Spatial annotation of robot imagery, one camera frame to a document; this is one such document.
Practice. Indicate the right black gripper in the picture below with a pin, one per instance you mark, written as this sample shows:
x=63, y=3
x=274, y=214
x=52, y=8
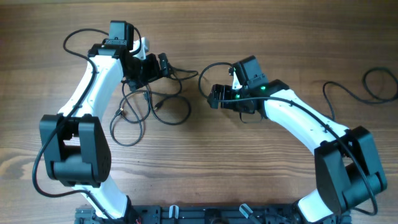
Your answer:
x=226, y=90

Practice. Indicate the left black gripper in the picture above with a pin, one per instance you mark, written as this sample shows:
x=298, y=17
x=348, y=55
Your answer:
x=154, y=72

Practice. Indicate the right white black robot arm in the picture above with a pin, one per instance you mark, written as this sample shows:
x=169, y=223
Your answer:
x=348, y=168

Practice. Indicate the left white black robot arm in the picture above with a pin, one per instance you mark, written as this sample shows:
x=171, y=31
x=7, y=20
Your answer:
x=74, y=147

